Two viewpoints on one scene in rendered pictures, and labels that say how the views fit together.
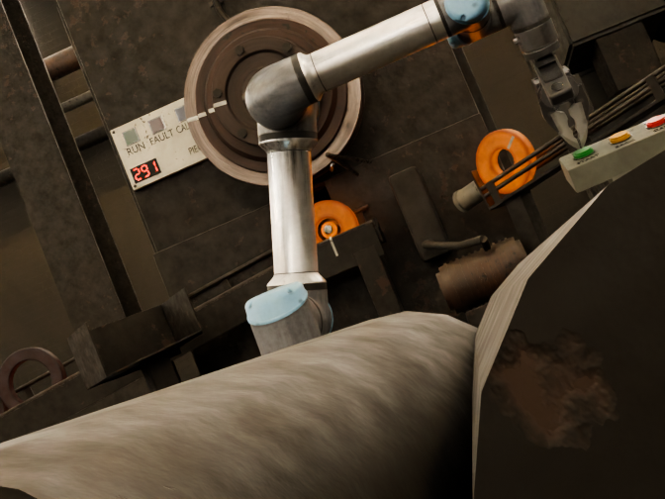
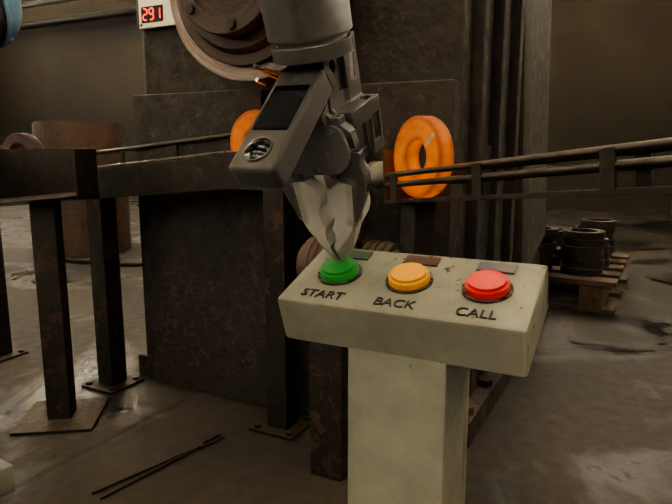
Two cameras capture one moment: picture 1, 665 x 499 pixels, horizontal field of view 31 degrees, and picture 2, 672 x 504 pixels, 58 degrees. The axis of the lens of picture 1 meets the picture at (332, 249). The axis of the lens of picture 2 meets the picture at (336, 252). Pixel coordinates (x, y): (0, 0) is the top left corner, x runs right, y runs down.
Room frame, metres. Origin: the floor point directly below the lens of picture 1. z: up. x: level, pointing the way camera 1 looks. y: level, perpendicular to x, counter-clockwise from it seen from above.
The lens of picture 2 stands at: (1.79, -0.73, 0.73)
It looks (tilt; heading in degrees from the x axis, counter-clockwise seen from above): 10 degrees down; 20
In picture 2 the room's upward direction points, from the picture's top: straight up
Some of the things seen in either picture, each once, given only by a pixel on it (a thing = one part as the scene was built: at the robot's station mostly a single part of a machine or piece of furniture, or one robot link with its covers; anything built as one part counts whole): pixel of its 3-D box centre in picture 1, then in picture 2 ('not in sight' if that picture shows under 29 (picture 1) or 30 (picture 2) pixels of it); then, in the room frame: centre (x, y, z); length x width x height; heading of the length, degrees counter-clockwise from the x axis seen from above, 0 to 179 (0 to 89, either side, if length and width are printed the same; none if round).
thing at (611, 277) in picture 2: not in sight; (501, 242); (5.08, -0.45, 0.22); 1.20 x 0.81 x 0.44; 81
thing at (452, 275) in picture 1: (518, 351); (351, 359); (2.98, -0.32, 0.27); 0.22 x 0.13 x 0.53; 83
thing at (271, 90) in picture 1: (362, 52); not in sight; (2.18, -0.19, 0.91); 0.49 x 0.11 x 0.12; 81
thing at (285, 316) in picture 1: (284, 322); not in sight; (2.23, 0.13, 0.52); 0.13 x 0.12 x 0.14; 171
